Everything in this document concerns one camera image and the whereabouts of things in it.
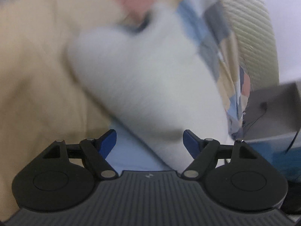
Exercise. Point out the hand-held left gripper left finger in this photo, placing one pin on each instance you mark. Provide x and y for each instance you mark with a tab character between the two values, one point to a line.
108	141

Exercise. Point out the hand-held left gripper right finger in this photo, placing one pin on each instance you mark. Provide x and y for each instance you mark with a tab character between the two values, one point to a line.
190	141

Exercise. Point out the white striped knit sweater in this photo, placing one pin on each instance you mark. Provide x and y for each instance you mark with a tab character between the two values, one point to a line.
150	84

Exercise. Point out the grey wardrobe cabinet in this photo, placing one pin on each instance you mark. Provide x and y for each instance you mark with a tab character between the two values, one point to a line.
275	110

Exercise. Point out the checkered patchwork quilt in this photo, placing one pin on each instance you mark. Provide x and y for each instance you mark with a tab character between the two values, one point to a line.
35	75

